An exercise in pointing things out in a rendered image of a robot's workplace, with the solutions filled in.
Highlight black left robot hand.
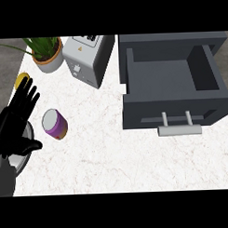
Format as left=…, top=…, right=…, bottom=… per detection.
left=0, top=75, right=44, bottom=160

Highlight purple can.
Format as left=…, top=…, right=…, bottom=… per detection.
left=40, top=107, right=69, bottom=141

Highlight dark grey drawer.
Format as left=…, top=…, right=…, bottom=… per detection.
left=119, top=44, right=228, bottom=130

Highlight grey round plate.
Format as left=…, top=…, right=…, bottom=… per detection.
left=6, top=120, right=37, bottom=177

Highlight potted green plant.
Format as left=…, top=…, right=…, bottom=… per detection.
left=0, top=36, right=66, bottom=76

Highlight pale grey toaster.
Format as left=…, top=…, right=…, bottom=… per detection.
left=61, top=34, right=118, bottom=90

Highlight dark grey cabinet body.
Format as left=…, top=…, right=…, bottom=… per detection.
left=118, top=31, right=228, bottom=86

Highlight pale grey drawer handle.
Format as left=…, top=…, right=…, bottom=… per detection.
left=156, top=110, right=203, bottom=138

